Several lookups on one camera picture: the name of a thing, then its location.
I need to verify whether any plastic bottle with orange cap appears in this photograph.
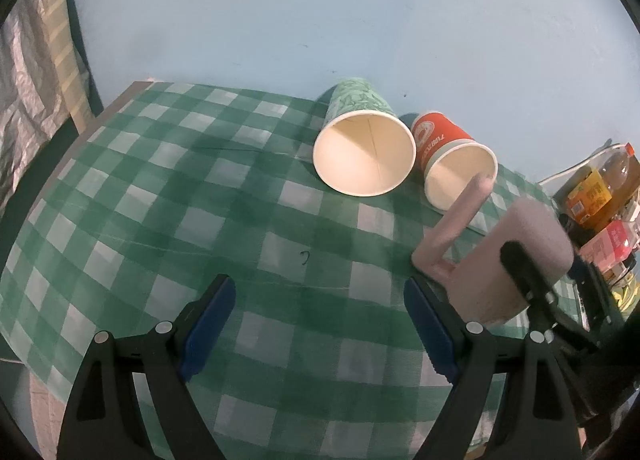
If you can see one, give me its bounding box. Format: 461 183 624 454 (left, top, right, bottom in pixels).
565 142 640 232

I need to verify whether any green checked tablecloth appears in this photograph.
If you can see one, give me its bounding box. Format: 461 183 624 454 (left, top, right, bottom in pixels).
0 81 583 460

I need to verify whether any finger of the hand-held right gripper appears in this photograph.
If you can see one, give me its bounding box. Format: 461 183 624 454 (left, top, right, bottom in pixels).
500 241 600 357
569 254 627 337

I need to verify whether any yellow green packet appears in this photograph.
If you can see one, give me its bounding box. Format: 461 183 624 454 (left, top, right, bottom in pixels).
611 276 640 315

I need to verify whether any silver foil sheet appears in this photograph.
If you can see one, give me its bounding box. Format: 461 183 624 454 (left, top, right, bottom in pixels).
0 0 63 221

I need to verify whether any pale striped cloth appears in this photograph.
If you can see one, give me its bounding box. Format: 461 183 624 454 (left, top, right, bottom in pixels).
37 0 96 127

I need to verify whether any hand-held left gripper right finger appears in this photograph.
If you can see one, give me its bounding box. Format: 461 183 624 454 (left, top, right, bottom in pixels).
404 276 584 460

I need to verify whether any red paper cup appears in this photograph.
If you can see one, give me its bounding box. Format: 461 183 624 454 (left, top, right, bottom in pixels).
410 112 499 213

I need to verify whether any pink box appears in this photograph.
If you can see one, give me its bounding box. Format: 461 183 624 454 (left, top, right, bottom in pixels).
580 219 640 271

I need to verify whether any pink cup with handle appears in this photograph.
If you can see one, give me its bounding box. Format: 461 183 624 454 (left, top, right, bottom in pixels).
411 175 574 327

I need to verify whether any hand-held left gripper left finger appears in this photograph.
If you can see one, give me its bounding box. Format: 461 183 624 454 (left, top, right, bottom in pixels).
57 274 237 460

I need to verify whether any green patterned paper cup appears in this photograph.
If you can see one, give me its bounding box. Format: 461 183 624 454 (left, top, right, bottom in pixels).
312 76 417 197

